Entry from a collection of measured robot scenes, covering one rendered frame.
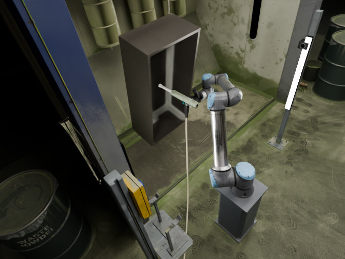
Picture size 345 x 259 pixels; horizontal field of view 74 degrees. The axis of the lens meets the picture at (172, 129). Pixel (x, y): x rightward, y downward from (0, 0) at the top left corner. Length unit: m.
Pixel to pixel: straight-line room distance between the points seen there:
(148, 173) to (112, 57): 1.69
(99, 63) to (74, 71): 2.18
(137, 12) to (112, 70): 0.83
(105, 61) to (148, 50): 1.66
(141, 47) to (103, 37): 1.23
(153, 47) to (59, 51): 0.86
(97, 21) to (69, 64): 1.81
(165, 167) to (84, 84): 1.92
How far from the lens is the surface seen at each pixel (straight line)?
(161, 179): 2.84
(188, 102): 2.01
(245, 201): 2.01
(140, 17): 3.24
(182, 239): 1.69
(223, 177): 1.80
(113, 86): 3.36
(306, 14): 3.42
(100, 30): 2.99
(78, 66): 1.21
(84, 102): 1.29
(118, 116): 3.34
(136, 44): 1.88
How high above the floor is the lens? 2.38
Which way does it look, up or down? 44 degrees down
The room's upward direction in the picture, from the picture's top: 8 degrees counter-clockwise
